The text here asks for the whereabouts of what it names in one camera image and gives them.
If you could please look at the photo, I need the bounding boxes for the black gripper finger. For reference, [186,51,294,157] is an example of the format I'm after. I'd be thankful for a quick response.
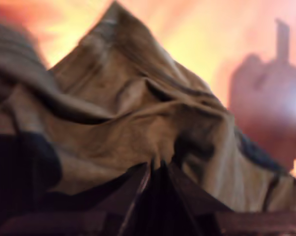
[89,162,151,214]
[166,161,234,214]

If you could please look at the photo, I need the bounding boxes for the dark green underwear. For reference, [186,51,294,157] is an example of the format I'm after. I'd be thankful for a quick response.
[0,1,296,213]

